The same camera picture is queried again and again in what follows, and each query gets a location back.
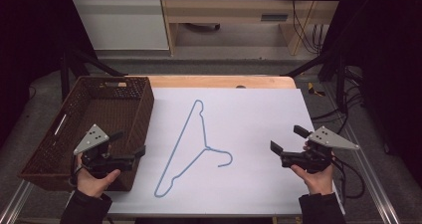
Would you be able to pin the brown wicker basket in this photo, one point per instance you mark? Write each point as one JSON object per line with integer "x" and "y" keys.
{"x": 99, "y": 111}

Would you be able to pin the white cabinet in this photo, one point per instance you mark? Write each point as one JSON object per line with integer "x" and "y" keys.
{"x": 122, "y": 21}

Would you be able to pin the person's left hand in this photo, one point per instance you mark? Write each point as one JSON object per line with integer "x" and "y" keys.
{"x": 94, "y": 184}

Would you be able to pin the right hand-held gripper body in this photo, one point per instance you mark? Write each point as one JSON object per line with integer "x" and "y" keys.
{"x": 326, "y": 139}

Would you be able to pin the white table sheet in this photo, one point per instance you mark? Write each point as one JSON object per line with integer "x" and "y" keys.
{"x": 258, "y": 124}

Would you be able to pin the person's right hand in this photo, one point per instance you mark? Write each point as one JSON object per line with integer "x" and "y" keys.
{"x": 318, "y": 180}

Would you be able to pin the black curtain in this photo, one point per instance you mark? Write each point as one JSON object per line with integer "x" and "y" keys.
{"x": 388, "y": 68}
{"x": 30, "y": 31}

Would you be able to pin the aluminium rail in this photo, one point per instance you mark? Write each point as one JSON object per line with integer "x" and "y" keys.
{"x": 15, "y": 205}
{"x": 371, "y": 180}

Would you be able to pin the yellow and black tool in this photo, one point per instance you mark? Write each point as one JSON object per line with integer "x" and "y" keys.
{"x": 313, "y": 90}

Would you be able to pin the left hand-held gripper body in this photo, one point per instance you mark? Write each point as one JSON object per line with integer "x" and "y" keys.
{"x": 91, "y": 140}

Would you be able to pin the light wooden desk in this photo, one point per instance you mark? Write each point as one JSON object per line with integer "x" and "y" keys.
{"x": 225, "y": 10}

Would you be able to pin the black metal stand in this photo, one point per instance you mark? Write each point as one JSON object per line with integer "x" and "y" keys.
{"x": 331, "y": 64}
{"x": 71, "y": 68}

